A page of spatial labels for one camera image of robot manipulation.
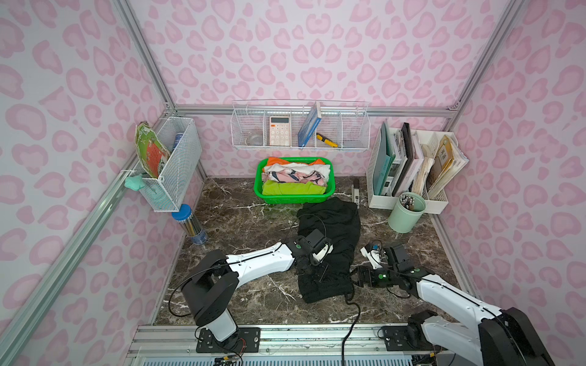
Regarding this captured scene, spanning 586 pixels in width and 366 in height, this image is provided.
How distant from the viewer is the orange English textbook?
970 mm

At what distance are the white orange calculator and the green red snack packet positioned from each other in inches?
16.0

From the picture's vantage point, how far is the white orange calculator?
968mm

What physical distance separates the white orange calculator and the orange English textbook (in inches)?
26.4
